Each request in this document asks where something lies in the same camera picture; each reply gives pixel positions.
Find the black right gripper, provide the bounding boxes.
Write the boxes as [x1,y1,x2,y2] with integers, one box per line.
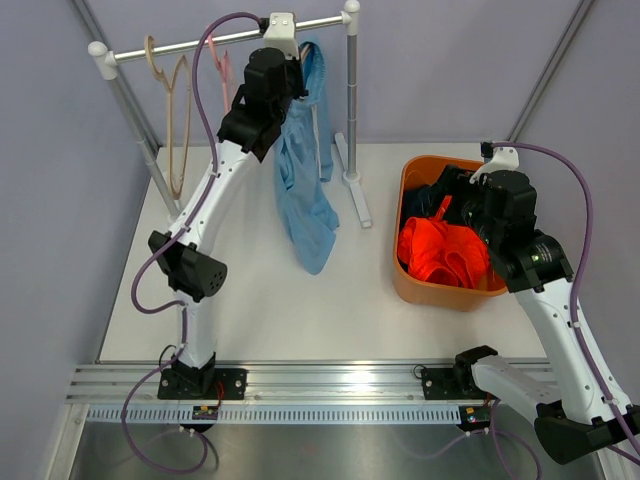
[419,164,502,248]

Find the navy blue shorts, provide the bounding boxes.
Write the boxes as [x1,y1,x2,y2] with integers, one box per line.
[399,184,448,228]

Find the pink plastic hanger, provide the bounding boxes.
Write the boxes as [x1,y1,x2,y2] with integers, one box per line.
[207,35,236,113]

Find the orange shorts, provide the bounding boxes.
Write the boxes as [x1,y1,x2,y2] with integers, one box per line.
[396,195,490,290]

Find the light blue shorts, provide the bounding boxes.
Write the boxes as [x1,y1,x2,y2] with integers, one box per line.
[274,41,339,275]

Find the beige wooden hanger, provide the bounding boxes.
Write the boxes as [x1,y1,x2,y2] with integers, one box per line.
[144,35,192,200]

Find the tan wooden hanger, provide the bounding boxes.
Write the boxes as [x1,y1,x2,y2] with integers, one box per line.
[300,42,310,63]

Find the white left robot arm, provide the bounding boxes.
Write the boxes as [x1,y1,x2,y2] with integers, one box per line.
[149,47,307,399]

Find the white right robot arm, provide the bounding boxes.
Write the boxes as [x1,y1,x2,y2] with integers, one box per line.
[430,165,639,464]

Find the orange plastic basket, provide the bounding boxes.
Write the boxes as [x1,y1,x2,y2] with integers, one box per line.
[394,155,507,312]

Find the white metal clothes rack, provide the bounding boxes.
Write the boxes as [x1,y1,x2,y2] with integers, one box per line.
[88,0,373,229]

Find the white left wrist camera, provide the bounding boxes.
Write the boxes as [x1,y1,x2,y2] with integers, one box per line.
[262,12,300,60]

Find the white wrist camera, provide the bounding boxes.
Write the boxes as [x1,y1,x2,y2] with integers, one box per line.
[469,142,519,184]
[262,12,300,60]

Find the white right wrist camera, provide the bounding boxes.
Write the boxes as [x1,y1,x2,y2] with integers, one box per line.
[469,142,519,184]

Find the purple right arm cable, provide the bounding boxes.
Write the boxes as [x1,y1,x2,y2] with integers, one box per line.
[492,142,640,461]

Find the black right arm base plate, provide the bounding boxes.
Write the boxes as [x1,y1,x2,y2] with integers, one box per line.
[420,367,487,400]

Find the aluminium mounting rail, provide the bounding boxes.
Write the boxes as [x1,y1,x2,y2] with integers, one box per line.
[65,357,609,406]

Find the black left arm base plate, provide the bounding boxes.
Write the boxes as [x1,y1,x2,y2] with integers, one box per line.
[157,368,248,400]

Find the slotted grey cable duct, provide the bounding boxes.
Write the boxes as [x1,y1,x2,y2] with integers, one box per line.
[85,403,461,425]

